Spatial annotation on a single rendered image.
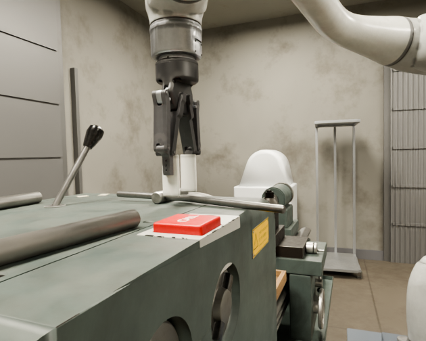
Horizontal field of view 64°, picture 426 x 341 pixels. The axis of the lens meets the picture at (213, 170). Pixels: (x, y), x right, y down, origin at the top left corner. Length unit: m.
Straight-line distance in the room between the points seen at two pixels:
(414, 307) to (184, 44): 0.81
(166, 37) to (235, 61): 4.29
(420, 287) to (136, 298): 0.82
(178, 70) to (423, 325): 0.81
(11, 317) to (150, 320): 0.10
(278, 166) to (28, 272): 3.64
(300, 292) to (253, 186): 2.60
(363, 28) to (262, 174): 3.23
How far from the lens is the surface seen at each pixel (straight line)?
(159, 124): 0.55
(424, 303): 1.00
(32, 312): 0.23
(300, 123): 4.56
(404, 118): 4.54
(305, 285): 1.43
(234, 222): 0.45
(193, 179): 0.63
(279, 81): 4.67
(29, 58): 3.11
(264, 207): 0.51
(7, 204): 0.68
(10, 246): 0.32
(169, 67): 0.59
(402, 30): 0.82
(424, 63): 0.85
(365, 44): 0.79
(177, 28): 0.59
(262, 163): 3.89
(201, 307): 0.37
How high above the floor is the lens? 1.34
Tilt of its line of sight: 3 degrees down
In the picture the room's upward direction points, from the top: 1 degrees counter-clockwise
